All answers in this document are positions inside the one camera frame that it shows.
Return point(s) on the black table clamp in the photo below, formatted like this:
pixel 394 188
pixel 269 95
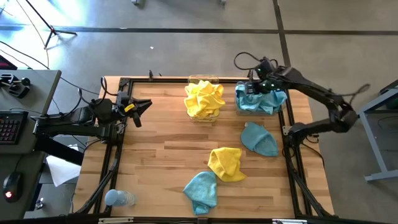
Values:
pixel 150 74
pixel 250 74

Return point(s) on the black computer mouse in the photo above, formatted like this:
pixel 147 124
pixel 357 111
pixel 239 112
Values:
pixel 12 186

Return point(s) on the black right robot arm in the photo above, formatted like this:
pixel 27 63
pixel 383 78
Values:
pixel 314 90

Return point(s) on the black metal table frame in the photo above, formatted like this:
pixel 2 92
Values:
pixel 161 80

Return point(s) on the grey metal table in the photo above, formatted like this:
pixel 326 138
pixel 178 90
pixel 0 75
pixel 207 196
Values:
pixel 374 146

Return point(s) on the white paper sheet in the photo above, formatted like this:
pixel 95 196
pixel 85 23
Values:
pixel 62 171

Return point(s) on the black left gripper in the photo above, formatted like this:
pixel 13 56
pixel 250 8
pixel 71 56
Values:
pixel 121 107

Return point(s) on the black monitor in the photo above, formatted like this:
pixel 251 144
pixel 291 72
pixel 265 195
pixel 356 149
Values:
pixel 5 64

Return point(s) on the black desk mount clamp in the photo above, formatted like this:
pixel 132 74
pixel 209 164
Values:
pixel 18 90

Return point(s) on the small yellow tag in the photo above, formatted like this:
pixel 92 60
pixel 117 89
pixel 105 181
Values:
pixel 129 108

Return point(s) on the light blue microfiber towel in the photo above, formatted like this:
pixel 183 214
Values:
pixel 264 101
pixel 259 140
pixel 202 191

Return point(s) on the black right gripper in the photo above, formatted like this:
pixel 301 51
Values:
pixel 267 86

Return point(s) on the black keyboard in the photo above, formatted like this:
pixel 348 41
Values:
pixel 11 127

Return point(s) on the clear plastic basket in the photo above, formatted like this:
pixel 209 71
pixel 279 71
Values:
pixel 205 76
pixel 248 114

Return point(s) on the clear plastic water bottle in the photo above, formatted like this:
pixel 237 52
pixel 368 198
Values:
pixel 124 198

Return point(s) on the silver metal bracket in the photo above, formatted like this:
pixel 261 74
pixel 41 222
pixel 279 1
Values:
pixel 289 221
pixel 115 220

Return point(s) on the black tripod stand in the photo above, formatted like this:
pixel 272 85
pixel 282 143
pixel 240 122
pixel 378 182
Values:
pixel 52 30

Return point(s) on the black desk support beam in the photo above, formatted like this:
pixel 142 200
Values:
pixel 62 153

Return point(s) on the grey desk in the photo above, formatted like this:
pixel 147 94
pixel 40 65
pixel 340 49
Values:
pixel 40 93

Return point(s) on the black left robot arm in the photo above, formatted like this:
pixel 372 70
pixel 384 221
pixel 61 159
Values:
pixel 101 112

